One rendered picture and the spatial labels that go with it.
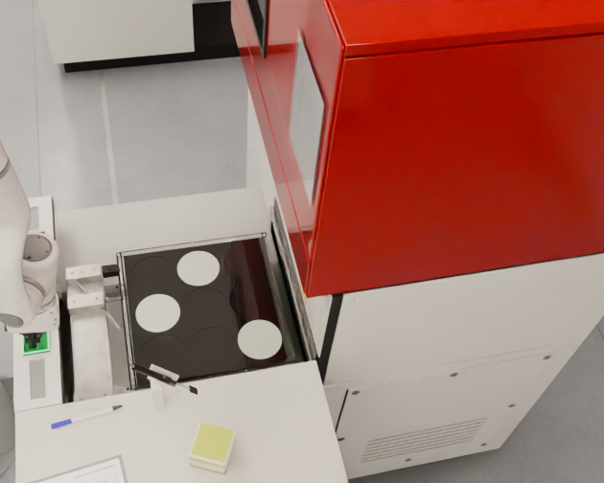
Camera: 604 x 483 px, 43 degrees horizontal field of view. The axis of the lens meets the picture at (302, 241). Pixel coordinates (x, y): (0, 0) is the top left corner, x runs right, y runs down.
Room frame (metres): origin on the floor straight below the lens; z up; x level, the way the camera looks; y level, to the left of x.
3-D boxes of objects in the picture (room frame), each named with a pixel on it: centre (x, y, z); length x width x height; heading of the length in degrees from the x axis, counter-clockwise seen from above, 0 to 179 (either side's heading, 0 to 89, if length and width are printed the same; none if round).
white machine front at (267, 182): (1.15, 0.06, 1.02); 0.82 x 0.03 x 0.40; 19
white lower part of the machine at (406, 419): (1.26, -0.26, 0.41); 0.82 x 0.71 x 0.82; 19
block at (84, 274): (0.94, 0.50, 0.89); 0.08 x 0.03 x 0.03; 109
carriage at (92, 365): (0.79, 0.45, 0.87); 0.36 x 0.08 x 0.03; 19
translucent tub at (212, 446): (0.53, 0.12, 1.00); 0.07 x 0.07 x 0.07; 83
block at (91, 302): (0.87, 0.47, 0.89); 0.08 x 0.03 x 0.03; 109
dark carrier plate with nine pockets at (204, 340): (0.90, 0.20, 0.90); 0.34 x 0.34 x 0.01; 19
